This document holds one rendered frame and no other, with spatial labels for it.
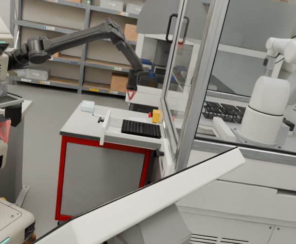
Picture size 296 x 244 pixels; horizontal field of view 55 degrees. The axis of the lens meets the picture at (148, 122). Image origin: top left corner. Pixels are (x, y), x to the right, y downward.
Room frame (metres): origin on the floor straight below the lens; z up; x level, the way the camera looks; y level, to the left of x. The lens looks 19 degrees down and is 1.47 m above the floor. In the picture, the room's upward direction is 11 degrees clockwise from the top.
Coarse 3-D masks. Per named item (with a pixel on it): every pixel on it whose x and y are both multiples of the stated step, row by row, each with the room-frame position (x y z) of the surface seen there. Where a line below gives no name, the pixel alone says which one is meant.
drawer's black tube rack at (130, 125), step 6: (126, 120) 1.59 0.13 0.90; (126, 126) 1.50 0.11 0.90; (132, 126) 1.51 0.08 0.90; (138, 126) 1.53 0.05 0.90; (144, 126) 1.55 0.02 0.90; (150, 126) 1.57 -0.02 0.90; (156, 126) 1.58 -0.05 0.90; (126, 132) 1.48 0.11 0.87; (132, 132) 1.43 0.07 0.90; (138, 132) 1.44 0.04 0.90; (144, 132) 1.46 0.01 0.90; (150, 132) 1.48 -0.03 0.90; (156, 132) 1.50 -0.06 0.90
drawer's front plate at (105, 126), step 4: (108, 112) 1.59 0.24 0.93; (108, 116) 1.52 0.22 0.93; (104, 120) 1.45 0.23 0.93; (108, 120) 1.54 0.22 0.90; (104, 124) 1.39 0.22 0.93; (108, 124) 1.60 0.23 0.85; (104, 128) 1.36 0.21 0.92; (104, 132) 1.37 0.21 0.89; (100, 140) 1.36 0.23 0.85; (100, 144) 1.36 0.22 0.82
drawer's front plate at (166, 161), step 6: (162, 144) 1.33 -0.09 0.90; (162, 150) 1.29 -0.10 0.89; (168, 150) 1.22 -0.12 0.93; (162, 156) 1.25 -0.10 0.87; (168, 156) 1.15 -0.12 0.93; (162, 162) 1.22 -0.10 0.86; (168, 162) 1.09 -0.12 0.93; (162, 168) 1.18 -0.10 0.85; (168, 168) 1.07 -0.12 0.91; (162, 174) 1.15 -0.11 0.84; (168, 174) 1.07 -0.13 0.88
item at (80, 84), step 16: (48, 0) 4.91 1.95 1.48; (64, 0) 4.95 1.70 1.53; (16, 16) 5.03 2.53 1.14; (128, 16) 5.16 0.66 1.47; (64, 32) 4.96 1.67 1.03; (80, 64) 5.01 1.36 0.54; (96, 64) 5.07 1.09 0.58; (112, 64) 5.41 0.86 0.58; (16, 80) 4.82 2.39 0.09; (32, 80) 4.87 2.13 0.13; (48, 80) 5.05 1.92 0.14; (64, 80) 5.27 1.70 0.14; (80, 80) 5.02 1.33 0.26
